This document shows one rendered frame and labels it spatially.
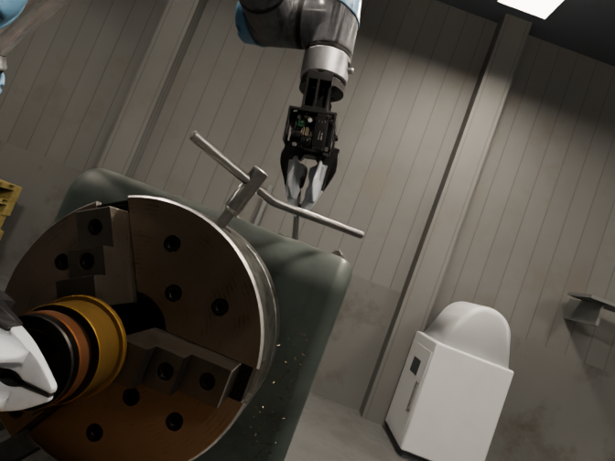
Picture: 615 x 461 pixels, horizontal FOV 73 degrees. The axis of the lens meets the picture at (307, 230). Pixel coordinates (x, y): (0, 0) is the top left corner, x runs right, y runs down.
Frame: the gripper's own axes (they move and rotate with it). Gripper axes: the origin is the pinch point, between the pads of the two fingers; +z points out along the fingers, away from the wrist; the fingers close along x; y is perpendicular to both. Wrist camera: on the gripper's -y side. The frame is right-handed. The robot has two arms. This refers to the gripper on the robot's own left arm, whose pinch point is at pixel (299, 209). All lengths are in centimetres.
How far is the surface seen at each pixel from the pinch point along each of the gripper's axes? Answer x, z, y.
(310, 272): 3.7, 9.2, 2.6
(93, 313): -12.3, 16.3, 28.9
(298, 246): 1.0, 5.6, 0.1
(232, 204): -6.3, 2.9, 15.0
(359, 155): 4, -125, -377
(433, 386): 101, 84, -304
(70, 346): -11.2, 18.3, 33.0
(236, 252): -3.7, 8.6, 18.4
